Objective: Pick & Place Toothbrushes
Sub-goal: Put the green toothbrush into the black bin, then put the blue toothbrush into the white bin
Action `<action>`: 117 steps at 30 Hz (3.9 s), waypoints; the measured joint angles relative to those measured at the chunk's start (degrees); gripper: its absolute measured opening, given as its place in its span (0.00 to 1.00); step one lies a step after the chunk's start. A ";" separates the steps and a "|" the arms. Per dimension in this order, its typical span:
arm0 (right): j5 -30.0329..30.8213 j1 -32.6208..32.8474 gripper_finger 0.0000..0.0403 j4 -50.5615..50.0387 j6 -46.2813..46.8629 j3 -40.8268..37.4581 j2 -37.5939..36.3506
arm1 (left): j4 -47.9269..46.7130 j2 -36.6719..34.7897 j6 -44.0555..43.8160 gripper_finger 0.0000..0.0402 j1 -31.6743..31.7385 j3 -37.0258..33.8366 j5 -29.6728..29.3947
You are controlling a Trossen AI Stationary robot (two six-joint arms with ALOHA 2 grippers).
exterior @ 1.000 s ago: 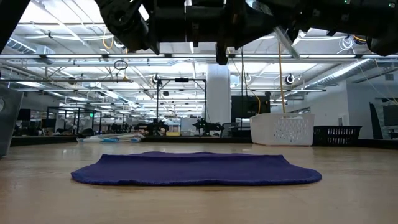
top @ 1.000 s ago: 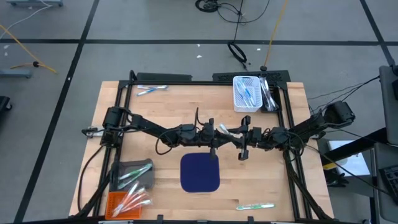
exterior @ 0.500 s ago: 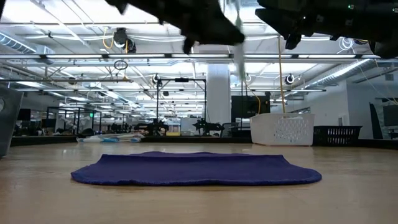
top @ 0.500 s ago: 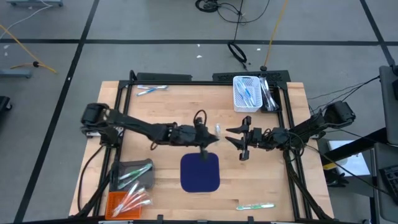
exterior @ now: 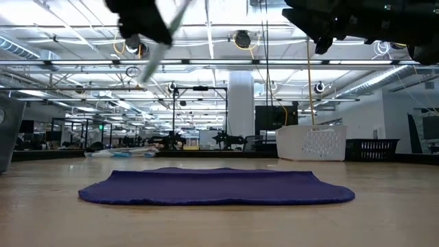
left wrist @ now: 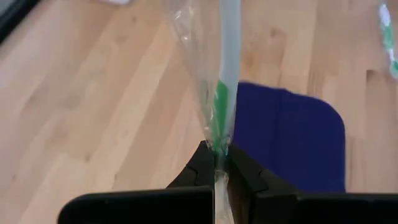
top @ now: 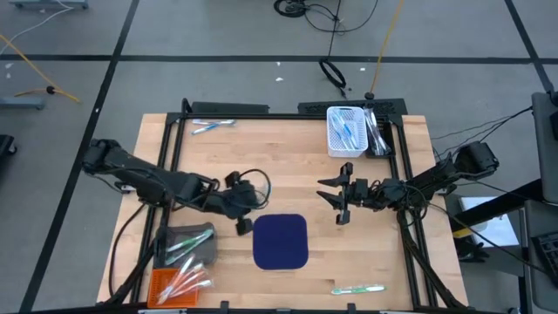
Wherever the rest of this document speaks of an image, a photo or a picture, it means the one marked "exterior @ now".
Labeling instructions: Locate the silver ventilation duct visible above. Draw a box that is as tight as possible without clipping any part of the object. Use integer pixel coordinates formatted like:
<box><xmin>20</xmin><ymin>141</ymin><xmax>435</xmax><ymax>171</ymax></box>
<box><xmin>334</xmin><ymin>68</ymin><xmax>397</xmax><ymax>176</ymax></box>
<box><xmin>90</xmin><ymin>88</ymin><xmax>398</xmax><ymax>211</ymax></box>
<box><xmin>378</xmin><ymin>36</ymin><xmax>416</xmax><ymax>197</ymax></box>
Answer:
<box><xmin>0</xmin><ymin>36</ymin><xmax>61</xmax><ymax>71</ymax></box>
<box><xmin>337</xmin><ymin>64</ymin><xmax>439</xmax><ymax>99</ymax></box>

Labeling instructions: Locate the black aluminium table frame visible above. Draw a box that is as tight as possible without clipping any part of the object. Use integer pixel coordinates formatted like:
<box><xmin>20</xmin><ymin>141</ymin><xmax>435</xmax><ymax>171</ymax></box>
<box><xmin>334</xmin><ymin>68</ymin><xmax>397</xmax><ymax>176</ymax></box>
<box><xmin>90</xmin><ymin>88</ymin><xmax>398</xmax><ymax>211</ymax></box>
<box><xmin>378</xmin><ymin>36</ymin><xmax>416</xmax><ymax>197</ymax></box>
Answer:
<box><xmin>12</xmin><ymin>150</ymin><xmax>439</xmax><ymax>165</ymax></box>

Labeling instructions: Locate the grey plastic bin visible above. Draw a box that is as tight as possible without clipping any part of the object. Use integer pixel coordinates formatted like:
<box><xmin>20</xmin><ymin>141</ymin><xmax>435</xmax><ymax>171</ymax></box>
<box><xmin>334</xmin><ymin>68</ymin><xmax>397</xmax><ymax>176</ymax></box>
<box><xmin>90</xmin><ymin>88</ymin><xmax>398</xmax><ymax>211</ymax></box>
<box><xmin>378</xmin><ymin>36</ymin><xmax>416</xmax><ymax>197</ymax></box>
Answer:
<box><xmin>0</xmin><ymin>95</ymin><xmax>27</xmax><ymax>174</ymax></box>

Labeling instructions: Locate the white perforated plastic basket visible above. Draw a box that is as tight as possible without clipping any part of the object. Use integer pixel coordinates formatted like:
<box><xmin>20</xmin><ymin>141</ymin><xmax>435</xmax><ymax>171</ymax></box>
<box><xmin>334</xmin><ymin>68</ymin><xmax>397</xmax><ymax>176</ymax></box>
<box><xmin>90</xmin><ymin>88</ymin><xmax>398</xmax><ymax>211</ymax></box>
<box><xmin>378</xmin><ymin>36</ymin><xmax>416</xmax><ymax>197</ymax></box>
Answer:
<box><xmin>275</xmin><ymin>124</ymin><xmax>348</xmax><ymax>162</ymax></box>

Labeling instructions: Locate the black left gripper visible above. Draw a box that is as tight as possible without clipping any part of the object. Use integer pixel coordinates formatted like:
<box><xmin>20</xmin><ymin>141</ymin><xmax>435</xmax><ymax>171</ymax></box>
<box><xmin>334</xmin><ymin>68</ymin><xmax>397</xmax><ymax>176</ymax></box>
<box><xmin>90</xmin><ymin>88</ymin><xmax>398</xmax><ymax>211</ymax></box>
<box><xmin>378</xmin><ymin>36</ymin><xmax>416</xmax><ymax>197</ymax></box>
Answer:
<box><xmin>104</xmin><ymin>0</ymin><xmax>172</xmax><ymax>47</ymax></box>

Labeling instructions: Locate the dark blue cloth mat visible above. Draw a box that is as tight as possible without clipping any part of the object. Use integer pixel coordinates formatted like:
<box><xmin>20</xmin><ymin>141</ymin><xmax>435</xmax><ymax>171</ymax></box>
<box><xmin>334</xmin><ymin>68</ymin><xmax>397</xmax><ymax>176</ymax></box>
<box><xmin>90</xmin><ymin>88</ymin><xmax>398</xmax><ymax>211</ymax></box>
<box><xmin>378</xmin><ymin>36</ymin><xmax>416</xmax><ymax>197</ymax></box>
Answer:
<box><xmin>78</xmin><ymin>166</ymin><xmax>356</xmax><ymax>207</ymax></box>

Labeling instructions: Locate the white round pillar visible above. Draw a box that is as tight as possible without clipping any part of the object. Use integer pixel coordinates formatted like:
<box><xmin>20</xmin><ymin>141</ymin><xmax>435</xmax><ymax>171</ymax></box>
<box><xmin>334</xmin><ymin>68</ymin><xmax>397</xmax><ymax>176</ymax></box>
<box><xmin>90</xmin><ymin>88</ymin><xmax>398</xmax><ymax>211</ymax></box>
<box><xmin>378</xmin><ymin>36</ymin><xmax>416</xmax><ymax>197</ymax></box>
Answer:
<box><xmin>227</xmin><ymin>70</ymin><xmax>256</xmax><ymax>138</ymax></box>

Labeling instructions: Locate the black cabinet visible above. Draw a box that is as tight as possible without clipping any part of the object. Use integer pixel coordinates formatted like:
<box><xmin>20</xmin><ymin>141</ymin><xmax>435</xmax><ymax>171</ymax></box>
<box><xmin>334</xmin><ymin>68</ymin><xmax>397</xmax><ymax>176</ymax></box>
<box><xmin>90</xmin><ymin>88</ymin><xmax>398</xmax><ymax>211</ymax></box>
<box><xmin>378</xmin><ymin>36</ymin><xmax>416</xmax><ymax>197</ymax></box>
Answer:
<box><xmin>254</xmin><ymin>105</ymin><xmax>299</xmax><ymax>136</ymax></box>

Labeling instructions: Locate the long white light strip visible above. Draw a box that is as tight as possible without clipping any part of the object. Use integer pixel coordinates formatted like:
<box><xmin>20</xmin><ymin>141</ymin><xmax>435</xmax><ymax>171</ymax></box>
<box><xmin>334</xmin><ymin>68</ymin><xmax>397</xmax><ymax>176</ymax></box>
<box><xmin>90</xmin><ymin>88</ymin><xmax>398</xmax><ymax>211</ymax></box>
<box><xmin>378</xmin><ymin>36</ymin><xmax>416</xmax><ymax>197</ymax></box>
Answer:
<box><xmin>0</xmin><ymin>59</ymin><xmax>421</xmax><ymax>66</ymax></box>

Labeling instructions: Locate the black perforated plastic basket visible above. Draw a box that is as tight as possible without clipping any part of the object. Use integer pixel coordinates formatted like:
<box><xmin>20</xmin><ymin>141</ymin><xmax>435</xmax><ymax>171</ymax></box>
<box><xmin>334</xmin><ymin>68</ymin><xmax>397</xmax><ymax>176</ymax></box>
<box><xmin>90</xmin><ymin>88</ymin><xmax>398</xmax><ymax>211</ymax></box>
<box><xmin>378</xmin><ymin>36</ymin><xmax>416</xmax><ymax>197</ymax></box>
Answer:
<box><xmin>345</xmin><ymin>138</ymin><xmax>401</xmax><ymax>161</ymax></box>

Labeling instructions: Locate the black monitor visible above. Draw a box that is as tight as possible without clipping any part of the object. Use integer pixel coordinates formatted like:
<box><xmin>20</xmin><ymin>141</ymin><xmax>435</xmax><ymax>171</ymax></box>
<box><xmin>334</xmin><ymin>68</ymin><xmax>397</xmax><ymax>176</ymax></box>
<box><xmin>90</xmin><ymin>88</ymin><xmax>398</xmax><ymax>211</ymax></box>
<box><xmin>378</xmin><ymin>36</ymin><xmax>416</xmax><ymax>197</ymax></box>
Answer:
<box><xmin>19</xmin><ymin>119</ymin><xmax>35</xmax><ymax>134</ymax></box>
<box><xmin>422</xmin><ymin>115</ymin><xmax>439</xmax><ymax>140</ymax></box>

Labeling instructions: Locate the black gantry frame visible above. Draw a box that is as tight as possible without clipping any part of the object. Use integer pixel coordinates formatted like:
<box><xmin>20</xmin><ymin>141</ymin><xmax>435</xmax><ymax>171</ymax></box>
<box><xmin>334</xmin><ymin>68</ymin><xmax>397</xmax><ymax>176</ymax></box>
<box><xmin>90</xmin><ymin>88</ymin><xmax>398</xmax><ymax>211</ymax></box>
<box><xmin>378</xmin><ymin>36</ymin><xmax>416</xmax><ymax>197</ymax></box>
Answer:
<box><xmin>171</xmin><ymin>86</ymin><xmax>228</xmax><ymax>151</ymax></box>

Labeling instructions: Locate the yellow hanging cable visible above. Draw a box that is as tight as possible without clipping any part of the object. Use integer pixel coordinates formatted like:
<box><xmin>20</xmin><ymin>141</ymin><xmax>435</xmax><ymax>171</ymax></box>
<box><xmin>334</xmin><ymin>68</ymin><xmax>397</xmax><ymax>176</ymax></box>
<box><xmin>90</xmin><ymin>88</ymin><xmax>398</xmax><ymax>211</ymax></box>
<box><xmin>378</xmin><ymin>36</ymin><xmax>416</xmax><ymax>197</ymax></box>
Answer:
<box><xmin>306</xmin><ymin>39</ymin><xmax>316</xmax><ymax>126</ymax></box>

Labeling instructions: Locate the green toothbrush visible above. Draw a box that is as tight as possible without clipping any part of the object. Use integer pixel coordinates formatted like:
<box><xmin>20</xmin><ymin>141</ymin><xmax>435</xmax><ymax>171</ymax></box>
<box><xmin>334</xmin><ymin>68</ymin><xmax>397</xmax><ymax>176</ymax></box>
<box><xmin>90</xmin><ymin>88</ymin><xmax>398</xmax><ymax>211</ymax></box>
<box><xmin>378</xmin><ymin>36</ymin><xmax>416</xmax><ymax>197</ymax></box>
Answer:
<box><xmin>138</xmin><ymin>0</ymin><xmax>193</xmax><ymax>86</ymax></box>

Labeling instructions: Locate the dark upright panel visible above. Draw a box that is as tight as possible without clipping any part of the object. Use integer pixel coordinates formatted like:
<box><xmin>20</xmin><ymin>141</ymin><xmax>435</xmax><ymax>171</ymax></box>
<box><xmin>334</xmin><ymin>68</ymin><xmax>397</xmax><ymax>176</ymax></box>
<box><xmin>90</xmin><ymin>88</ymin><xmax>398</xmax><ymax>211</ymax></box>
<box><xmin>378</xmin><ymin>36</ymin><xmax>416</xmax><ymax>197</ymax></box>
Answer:
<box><xmin>407</xmin><ymin>113</ymin><xmax>423</xmax><ymax>154</ymax></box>

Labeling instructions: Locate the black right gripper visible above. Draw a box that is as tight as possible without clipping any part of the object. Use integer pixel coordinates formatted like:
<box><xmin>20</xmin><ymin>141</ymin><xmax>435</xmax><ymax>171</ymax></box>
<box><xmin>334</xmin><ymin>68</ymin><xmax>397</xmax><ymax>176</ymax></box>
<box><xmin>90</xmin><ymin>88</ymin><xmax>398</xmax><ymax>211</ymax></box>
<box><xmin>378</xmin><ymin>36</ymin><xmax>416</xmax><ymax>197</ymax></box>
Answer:
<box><xmin>282</xmin><ymin>0</ymin><xmax>411</xmax><ymax>55</ymax></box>

